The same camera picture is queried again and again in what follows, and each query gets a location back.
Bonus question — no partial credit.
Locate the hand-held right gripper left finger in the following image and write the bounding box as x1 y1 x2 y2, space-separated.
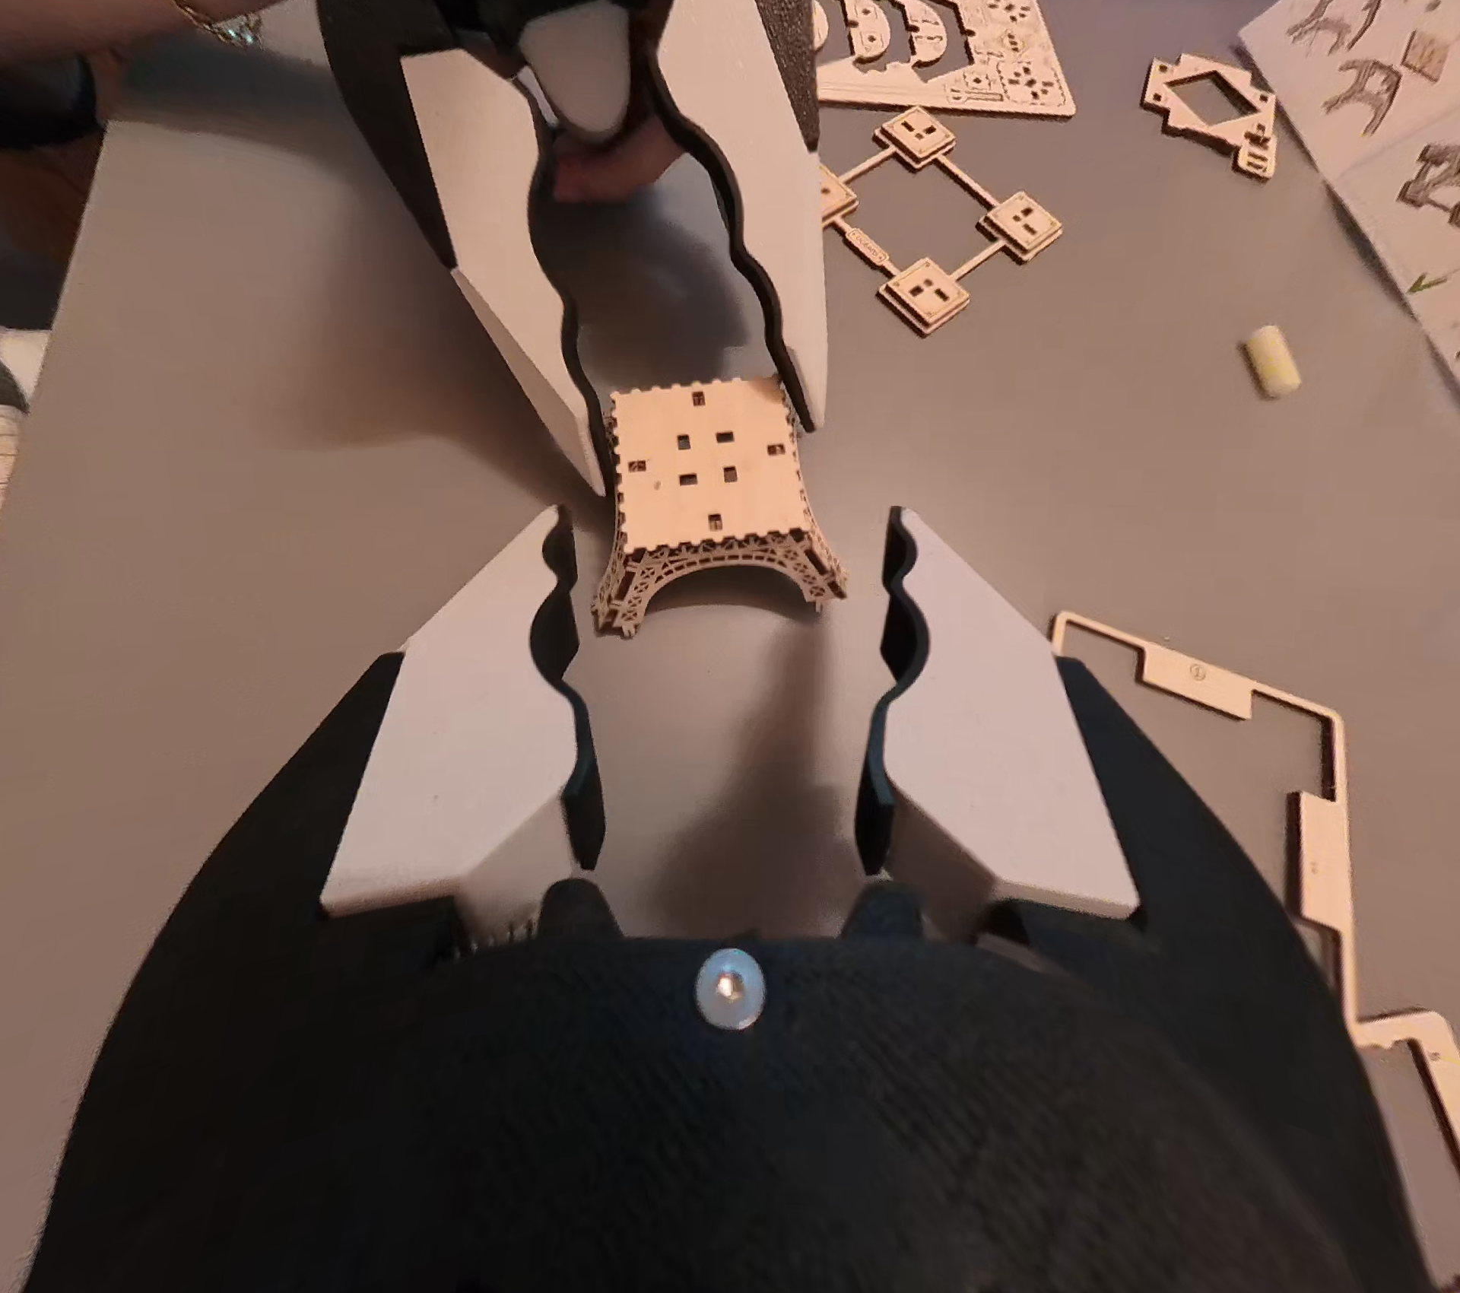
319 505 607 946

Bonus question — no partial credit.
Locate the wooden tower base model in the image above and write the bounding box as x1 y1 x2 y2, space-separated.
590 375 847 639

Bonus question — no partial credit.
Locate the wooden diamond frame piece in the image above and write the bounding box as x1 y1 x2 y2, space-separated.
1139 53 1278 181

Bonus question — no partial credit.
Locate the wooden leftover frame sheet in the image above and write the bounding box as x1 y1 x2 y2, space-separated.
1049 610 1460 1174

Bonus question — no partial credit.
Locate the wooden four-square connector piece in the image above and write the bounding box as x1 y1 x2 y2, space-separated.
815 106 1065 337

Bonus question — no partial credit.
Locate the small white cylinder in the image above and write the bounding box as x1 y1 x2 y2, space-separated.
1242 326 1303 398

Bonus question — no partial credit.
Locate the wooden parts sheet with arches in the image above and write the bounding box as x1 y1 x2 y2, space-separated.
811 0 1078 120

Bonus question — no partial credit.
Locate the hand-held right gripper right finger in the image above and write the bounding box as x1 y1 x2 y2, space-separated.
855 505 1143 946

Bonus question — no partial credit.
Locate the paper instruction sheet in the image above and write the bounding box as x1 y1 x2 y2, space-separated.
1236 0 1460 381

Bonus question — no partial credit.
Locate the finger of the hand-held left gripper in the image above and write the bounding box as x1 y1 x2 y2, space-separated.
643 0 830 434
397 47 609 497

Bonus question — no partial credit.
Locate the grey desk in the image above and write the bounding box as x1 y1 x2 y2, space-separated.
0 0 1460 1293

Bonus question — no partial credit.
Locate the black chair armrest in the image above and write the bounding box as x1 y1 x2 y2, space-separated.
0 55 100 154

